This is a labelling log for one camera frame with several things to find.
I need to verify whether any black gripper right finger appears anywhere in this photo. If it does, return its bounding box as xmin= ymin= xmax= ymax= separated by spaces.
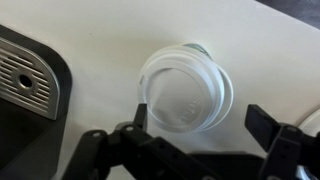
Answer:
xmin=189 ymin=103 xmax=320 ymax=180

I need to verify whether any patterned paper coffee cup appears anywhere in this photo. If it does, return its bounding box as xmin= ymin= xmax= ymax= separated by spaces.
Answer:
xmin=183 ymin=43 xmax=212 ymax=60

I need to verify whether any black Keurig coffee maker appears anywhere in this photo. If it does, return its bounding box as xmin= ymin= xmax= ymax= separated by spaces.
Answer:
xmin=0 ymin=25 xmax=72 ymax=180

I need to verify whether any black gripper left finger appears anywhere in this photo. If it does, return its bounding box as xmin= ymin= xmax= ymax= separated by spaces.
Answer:
xmin=62 ymin=104 xmax=220 ymax=180

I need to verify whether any white lid stack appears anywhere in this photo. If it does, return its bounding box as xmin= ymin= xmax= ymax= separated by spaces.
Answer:
xmin=138 ymin=45 xmax=234 ymax=133

